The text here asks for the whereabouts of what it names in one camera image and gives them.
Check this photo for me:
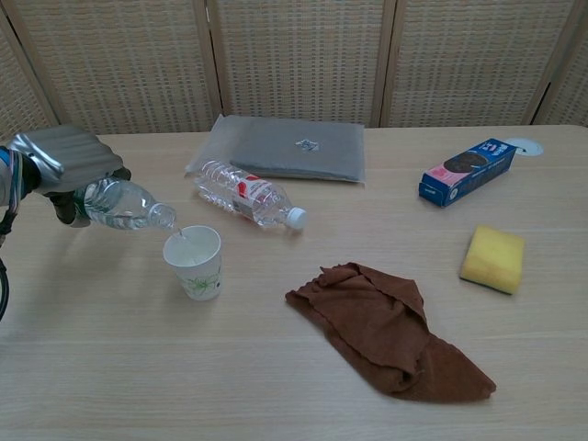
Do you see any green label water bottle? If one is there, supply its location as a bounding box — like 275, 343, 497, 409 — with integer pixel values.
73, 176, 178, 232

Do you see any yellow sponge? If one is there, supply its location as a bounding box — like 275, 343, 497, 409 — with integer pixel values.
459, 224, 526, 296

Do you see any red label water bottle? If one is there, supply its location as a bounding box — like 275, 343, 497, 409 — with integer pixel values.
192, 159, 308, 230

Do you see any blue cookie box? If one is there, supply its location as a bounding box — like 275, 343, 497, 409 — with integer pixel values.
418, 136, 520, 209

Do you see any brown cloth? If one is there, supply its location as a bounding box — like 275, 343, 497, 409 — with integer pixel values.
284, 262, 498, 404

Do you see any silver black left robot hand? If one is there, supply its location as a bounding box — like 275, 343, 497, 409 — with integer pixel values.
6, 124, 133, 229

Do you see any black cable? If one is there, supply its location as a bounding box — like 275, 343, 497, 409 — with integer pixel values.
0, 255, 11, 323

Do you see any woven folding screen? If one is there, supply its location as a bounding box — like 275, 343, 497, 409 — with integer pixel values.
0, 0, 588, 142

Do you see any white paper cup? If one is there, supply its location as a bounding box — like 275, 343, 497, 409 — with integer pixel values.
162, 224, 224, 302

